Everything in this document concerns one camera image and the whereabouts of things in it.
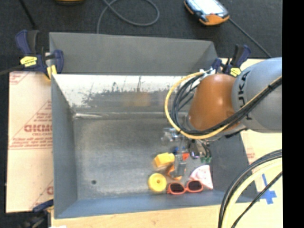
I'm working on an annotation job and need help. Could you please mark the yellow toy block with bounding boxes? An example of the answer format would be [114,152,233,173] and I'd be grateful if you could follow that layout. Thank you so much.
[153,152,176,168]

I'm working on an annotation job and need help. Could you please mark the orange toy piece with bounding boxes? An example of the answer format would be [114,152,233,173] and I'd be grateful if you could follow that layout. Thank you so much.
[165,164,182,181]

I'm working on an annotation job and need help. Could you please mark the clear plastic thing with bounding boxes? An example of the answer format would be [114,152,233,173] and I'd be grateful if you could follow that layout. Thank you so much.
[161,127,179,145]

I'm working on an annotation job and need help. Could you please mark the pink toy fruit slice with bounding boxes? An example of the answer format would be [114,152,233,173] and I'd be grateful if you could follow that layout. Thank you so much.
[189,164,214,190]

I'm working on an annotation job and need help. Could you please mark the orange-red sunglasses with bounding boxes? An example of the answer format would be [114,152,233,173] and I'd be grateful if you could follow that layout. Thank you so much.
[166,180,205,196]

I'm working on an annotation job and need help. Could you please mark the grey metal bin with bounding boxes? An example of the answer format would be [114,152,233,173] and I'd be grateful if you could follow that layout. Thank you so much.
[49,32,253,219]

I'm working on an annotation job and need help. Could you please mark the brown cardboard board, red print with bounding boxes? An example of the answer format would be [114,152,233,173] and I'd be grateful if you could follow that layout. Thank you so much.
[6,57,54,213]

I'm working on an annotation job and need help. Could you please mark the yellow ring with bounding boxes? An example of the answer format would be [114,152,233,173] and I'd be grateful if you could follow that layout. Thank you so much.
[147,172,168,193]

